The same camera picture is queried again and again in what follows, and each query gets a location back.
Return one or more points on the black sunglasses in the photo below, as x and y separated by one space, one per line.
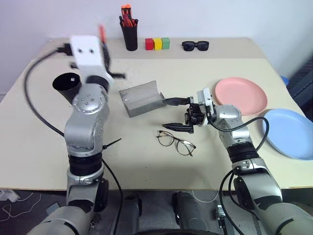
188 46

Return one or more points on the red and black marker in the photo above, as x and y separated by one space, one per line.
126 20
135 22

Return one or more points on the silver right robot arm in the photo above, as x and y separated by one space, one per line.
237 132

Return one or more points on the wide black cup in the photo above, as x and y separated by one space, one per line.
64 85

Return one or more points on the blue round container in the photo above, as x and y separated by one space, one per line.
285 80

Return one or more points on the tall black pen cup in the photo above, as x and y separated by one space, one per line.
129 36

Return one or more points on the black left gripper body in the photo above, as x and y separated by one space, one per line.
118 75

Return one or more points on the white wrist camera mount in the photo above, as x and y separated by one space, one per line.
86 55
205 98

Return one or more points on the grey glasses case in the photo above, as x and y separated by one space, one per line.
141 100

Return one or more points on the yellow wooden block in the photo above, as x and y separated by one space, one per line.
157 44

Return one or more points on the small metal bracket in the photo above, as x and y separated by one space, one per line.
220 213

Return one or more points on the dark rounded shape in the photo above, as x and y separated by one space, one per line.
188 210
132 210

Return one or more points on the black zip tie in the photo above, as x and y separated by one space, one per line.
112 144

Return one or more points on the blue plate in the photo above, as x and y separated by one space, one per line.
288 132

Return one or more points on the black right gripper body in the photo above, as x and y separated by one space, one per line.
196 115

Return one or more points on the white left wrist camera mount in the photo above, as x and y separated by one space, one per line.
86 55

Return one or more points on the pink plate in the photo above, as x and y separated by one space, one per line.
240 95

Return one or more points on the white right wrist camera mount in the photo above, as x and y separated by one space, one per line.
205 98

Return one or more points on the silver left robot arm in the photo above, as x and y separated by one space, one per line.
85 117

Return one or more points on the dark slatted furniture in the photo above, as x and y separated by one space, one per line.
303 83

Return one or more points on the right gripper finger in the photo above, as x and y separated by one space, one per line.
177 101
179 127

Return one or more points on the thin-framed eyeglasses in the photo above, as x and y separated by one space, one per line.
165 142

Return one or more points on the white power strip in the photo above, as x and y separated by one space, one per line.
8 195

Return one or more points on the tall orange-capped marker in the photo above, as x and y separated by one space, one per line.
126 9

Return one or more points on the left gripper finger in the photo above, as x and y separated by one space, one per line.
107 57

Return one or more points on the green wooden block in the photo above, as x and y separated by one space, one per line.
165 43

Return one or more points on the red wooden block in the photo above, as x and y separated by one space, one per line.
149 44

